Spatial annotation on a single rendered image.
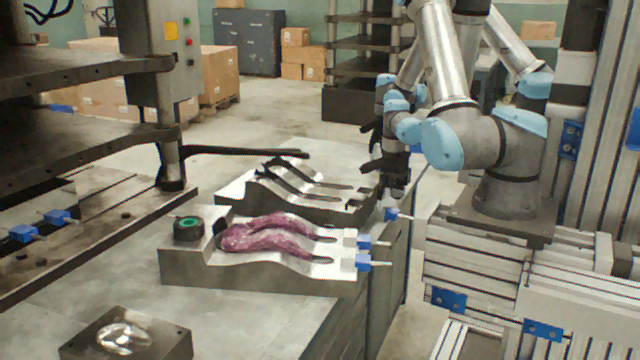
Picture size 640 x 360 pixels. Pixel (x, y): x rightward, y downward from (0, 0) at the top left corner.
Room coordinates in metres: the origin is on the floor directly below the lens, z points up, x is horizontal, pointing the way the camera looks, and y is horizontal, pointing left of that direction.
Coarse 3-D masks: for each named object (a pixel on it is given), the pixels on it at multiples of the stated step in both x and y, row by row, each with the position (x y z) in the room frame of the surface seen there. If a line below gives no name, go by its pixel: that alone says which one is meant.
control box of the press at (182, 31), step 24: (120, 0) 1.85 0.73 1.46; (168, 0) 1.92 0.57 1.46; (192, 0) 2.05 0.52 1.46; (120, 24) 1.86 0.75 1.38; (144, 24) 1.81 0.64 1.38; (168, 24) 1.90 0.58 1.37; (192, 24) 2.04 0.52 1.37; (120, 48) 1.87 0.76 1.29; (144, 48) 1.82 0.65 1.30; (168, 48) 1.89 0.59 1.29; (192, 48) 2.02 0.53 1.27; (144, 72) 1.82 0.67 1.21; (192, 72) 2.01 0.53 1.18; (144, 96) 1.83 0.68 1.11; (192, 96) 2.00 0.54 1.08; (144, 120) 1.90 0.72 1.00
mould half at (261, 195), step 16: (256, 176) 1.46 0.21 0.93; (288, 176) 1.50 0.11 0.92; (320, 176) 1.58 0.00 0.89; (224, 192) 1.49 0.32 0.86; (240, 192) 1.49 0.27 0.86; (256, 192) 1.41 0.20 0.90; (272, 192) 1.39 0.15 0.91; (288, 192) 1.42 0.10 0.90; (320, 192) 1.45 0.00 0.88; (336, 192) 1.44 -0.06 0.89; (352, 192) 1.43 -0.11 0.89; (240, 208) 1.44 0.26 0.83; (256, 208) 1.41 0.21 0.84; (272, 208) 1.39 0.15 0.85; (288, 208) 1.37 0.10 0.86; (304, 208) 1.34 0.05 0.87; (320, 208) 1.32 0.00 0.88; (336, 208) 1.31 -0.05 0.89; (352, 208) 1.31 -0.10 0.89; (368, 208) 1.43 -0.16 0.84; (320, 224) 1.32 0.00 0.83; (336, 224) 1.30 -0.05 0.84; (352, 224) 1.28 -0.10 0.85
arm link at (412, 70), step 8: (416, 40) 1.64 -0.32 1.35; (416, 48) 1.63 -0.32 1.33; (408, 56) 1.65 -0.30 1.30; (416, 56) 1.62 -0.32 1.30; (408, 64) 1.64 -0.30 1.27; (416, 64) 1.63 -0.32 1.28; (400, 72) 1.67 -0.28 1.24; (408, 72) 1.64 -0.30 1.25; (416, 72) 1.63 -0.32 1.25; (400, 80) 1.65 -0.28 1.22; (408, 80) 1.64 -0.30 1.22; (416, 80) 1.64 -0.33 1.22; (392, 88) 1.68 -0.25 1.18; (400, 88) 1.65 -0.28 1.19; (408, 88) 1.64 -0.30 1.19; (384, 96) 1.66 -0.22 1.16; (392, 96) 1.64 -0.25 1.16; (400, 96) 1.63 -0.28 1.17; (408, 96) 1.66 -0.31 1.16; (384, 104) 1.66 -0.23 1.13
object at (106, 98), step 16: (80, 48) 5.21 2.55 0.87; (96, 48) 5.13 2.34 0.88; (112, 48) 5.06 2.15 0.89; (112, 80) 5.08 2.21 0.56; (80, 96) 5.25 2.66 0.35; (96, 96) 5.16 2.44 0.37; (112, 96) 5.08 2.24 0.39; (80, 112) 5.27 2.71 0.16; (96, 112) 5.17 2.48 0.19; (112, 112) 5.10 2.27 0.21; (128, 112) 5.02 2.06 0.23; (144, 112) 4.95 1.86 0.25; (192, 112) 5.28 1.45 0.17
